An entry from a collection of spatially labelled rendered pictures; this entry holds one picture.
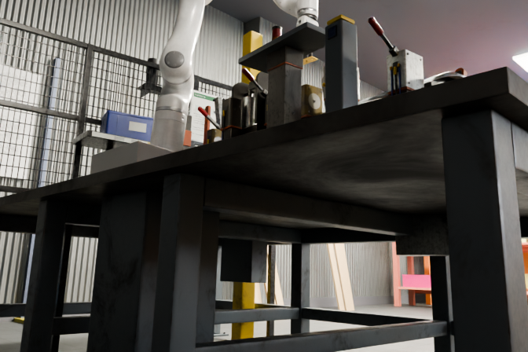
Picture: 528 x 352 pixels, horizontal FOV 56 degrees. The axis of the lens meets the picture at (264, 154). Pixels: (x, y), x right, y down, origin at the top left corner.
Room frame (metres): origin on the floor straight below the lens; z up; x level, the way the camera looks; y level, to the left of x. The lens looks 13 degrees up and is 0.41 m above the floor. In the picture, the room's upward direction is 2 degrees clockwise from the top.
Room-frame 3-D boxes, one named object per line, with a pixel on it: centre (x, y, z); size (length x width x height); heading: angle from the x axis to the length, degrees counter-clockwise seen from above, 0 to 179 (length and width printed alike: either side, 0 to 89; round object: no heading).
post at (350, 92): (1.36, -0.22, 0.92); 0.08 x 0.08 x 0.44; 38
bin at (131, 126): (2.43, 0.67, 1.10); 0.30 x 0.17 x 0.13; 118
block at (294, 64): (1.56, -0.06, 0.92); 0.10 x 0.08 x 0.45; 38
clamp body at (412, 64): (1.37, -0.41, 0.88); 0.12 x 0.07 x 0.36; 128
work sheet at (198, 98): (2.82, 0.35, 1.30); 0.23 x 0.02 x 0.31; 128
